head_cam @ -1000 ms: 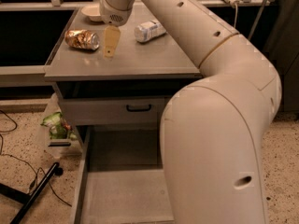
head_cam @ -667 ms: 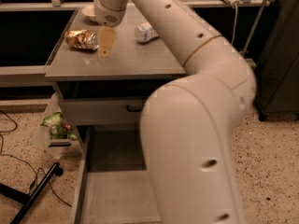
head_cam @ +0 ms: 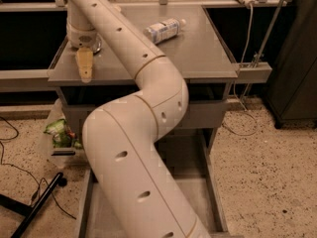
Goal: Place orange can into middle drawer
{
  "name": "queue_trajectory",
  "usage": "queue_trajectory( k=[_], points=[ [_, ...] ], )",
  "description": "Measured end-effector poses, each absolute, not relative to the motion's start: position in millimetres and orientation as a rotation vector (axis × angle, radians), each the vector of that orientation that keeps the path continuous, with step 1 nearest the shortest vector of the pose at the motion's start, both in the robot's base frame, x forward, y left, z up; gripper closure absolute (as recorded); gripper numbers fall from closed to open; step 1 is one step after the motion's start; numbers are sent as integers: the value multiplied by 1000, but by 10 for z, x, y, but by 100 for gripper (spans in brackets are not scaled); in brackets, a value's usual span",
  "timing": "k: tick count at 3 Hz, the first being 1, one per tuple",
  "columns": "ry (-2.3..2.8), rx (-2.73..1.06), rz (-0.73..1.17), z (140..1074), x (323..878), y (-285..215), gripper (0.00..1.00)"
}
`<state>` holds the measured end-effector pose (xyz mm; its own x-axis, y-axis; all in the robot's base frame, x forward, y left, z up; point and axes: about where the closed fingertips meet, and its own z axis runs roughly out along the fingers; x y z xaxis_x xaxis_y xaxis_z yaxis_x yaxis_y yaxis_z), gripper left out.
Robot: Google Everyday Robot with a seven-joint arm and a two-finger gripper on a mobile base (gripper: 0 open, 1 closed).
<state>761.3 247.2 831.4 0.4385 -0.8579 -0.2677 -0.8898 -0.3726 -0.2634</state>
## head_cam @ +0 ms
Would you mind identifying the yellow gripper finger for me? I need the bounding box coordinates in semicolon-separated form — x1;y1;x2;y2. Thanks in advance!
75;47;93;83

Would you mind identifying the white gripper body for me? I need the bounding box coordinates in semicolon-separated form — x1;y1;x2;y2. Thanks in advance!
66;1;97;49

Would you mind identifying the crushed orange soda can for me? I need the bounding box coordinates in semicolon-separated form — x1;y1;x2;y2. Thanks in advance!
92;39;102;54

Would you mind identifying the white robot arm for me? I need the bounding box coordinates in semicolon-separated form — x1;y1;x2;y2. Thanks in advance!
69;0;211;238

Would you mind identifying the open grey middle drawer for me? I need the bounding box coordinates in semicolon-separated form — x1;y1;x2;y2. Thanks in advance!
74;130;245;238

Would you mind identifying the clear plastic water bottle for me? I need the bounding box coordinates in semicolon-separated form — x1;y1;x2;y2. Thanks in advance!
143;18;186;44

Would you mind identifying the green snack bag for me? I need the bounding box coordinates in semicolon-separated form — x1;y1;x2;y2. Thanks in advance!
44;118;82;149

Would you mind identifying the clear plastic bin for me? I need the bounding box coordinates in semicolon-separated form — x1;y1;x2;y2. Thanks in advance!
39;99;87;169

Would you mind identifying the black metal stand leg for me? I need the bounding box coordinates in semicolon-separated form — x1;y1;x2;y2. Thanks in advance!
0;172;63;238

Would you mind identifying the dark cabinet at right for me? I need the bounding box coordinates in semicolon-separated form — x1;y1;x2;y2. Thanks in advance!
264;0;317;129

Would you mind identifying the slanted metal rod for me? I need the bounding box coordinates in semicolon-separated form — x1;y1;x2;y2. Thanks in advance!
239;0;291;99

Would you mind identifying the black floor cable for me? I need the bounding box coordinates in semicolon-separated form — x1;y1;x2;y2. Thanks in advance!
0;116;77;221

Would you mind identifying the white hanging cable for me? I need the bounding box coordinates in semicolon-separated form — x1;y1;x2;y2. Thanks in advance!
221;3;259;138

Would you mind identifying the grey metal rail frame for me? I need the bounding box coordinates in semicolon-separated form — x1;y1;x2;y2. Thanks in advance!
0;0;293;94

